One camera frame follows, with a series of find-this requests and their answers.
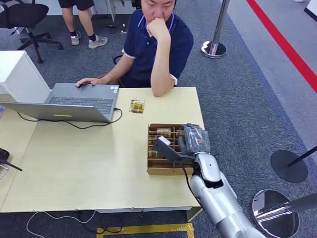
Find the person's right hand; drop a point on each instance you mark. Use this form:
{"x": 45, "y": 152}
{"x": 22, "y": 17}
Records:
{"x": 87, "y": 81}

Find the person's left hand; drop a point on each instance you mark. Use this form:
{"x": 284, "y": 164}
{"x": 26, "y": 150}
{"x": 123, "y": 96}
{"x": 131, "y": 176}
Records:
{"x": 158, "y": 30}

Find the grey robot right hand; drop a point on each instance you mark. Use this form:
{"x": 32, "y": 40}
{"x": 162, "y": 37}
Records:
{"x": 195, "y": 139}

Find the cardboard divider box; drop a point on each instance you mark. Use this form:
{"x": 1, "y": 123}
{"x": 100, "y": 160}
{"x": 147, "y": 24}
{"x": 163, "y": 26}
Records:
{"x": 158, "y": 167}

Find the person's right forearm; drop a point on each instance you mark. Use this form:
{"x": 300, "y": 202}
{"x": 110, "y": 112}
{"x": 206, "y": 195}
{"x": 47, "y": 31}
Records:
{"x": 116, "y": 69}

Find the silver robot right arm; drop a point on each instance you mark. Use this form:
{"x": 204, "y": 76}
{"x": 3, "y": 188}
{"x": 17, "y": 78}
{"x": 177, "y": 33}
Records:
{"x": 217, "y": 197}

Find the person's left forearm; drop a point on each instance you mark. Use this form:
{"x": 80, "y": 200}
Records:
{"x": 161, "y": 70}

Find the seated person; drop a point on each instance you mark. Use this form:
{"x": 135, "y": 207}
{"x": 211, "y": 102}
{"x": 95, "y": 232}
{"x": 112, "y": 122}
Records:
{"x": 155, "y": 49}

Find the brown card in box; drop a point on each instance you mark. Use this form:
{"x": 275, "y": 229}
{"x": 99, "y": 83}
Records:
{"x": 164, "y": 132}
{"x": 180, "y": 133}

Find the green yellow card in box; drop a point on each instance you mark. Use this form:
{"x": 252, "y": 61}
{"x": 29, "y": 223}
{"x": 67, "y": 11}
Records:
{"x": 153, "y": 153}

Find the standing person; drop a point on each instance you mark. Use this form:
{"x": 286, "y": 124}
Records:
{"x": 81, "y": 19}

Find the yellow patterned card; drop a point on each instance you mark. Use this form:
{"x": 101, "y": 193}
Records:
{"x": 136, "y": 106}

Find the grey laptop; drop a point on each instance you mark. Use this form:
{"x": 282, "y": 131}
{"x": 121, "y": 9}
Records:
{"x": 79, "y": 100}

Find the white power strip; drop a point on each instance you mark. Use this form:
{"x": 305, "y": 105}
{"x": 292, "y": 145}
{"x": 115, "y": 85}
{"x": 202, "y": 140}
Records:
{"x": 123, "y": 30}

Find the black office chair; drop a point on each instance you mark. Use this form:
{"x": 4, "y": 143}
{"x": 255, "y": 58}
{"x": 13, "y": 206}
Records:
{"x": 27, "y": 19}

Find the black handheld device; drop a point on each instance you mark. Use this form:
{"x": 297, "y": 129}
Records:
{"x": 4, "y": 154}

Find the white board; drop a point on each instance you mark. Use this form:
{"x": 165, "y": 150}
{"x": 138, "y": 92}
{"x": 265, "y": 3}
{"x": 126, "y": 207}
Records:
{"x": 311, "y": 9}

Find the dark wrist camera box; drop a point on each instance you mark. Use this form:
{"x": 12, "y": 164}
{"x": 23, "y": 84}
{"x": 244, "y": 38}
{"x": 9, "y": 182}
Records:
{"x": 167, "y": 151}

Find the chrome stanchion post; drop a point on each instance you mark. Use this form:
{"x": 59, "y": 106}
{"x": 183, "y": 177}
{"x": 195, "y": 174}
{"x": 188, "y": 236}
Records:
{"x": 272, "y": 213}
{"x": 217, "y": 33}

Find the black stanchion post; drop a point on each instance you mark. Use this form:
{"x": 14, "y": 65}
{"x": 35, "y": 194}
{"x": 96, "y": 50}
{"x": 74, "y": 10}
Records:
{"x": 288, "y": 166}

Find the metal bracket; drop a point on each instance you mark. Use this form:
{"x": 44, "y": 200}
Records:
{"x": 3, "y": 170}

